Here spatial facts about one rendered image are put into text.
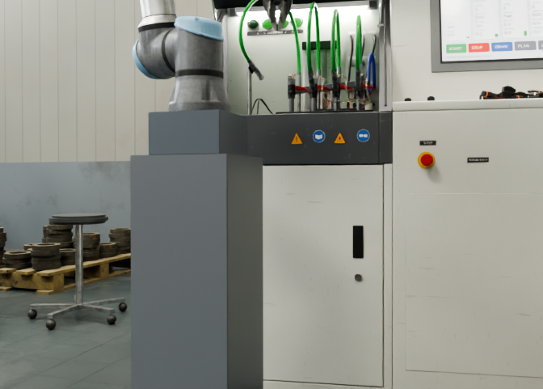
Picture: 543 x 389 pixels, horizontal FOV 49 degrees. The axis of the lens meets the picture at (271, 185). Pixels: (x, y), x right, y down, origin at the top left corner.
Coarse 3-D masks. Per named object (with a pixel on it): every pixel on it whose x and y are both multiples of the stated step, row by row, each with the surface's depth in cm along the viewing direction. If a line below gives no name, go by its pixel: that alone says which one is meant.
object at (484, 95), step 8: (504, 88) 185; (512, 88) 185; (480, 96) 190; (488, 96) 185; (496, 96) 187; (504, 96) 184; (512, 96) 184; (520, 96) 182; (528, 96) 184; (536, 96) 182
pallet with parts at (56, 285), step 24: (0, 240) 413; (48, 240) 442; (72, 240) 490; (96, 240) 438; (120, 240) 474; (0, 264) 412; (24, 264) 403; (48, 264) 394; (72, 264) 415; (96, 264) 428; (120, 264) 485; (0, 288) 394; (48, 288) 387; (72, 288) 403
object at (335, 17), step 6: (336, 12) 203; (336, 18) 215; (336, 24) 217; (336, 30) 219; (336, 36) 220; (330, 42) 195; (330, 48) 195; (330, 54) 196; (336, 72) 199; (336, 78) 202; (336, 84) 204; (336, 90) 206
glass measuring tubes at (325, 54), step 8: (328, 40) 234; (336, 40) 234; (304, 48) 236; (312, 48) 235; (320, 48) 235; (328, 48) 235; (336, 48) 235; (304, 56) 239; (312, 56) 238; (320, 56) 238; (328, 56) 237; (336, 56) 236; (304, 64) 239; (312, 64) 238; (320, 64) 238; (328, 64) 237; (336, 64) 237; (304, 72) 239; (328, 72) 237; (304, 80) 239; (328, 80) 237; (304, 96) 239; (320, 96) 238; (328, 96) 237; (304, 104) 239; (320, 104) 238
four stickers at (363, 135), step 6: (294, 132) 187; (300, 132) 186; (318, 132) 185; (324, 132) 185; (336, 132) 184; (342, 132) 184; (360, 132) 183; (366, 132) 183; (294, 138) 187; (300, 138) 186; (318, 138) 185; (324, 138) 185; (336, 138) 184; (342, 138) 184; (360, 138) 183; (366, 138) 183; (294, 144) 187; (300, 144) 186
